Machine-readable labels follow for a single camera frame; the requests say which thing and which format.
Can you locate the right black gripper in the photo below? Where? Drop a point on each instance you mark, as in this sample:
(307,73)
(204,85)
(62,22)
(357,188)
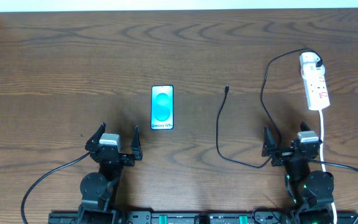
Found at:
(291,154)

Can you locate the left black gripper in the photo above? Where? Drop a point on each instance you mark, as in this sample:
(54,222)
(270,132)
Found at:
(114,156)

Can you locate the blue Galaxy smartphone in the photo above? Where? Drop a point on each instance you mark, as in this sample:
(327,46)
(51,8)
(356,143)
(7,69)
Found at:
(162,112)

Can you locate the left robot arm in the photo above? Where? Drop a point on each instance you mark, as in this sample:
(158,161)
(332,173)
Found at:
(99,189)

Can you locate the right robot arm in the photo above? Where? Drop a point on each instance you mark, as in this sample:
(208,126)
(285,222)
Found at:
(312,190)

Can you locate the white USB charger plug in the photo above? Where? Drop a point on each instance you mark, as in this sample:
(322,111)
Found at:
(310,71)

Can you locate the white power strip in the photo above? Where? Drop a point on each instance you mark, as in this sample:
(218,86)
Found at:
(315,89)

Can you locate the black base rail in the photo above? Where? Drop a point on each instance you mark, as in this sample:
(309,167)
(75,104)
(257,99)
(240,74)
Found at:
(145,217)

